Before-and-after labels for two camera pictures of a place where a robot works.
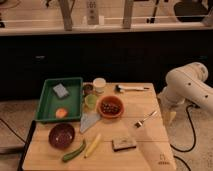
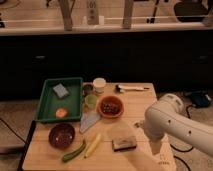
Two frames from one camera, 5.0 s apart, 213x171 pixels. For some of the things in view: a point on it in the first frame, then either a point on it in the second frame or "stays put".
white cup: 99,84 stays put
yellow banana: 93,145 stays put
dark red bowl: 61,135 stays put
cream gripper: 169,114 → 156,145
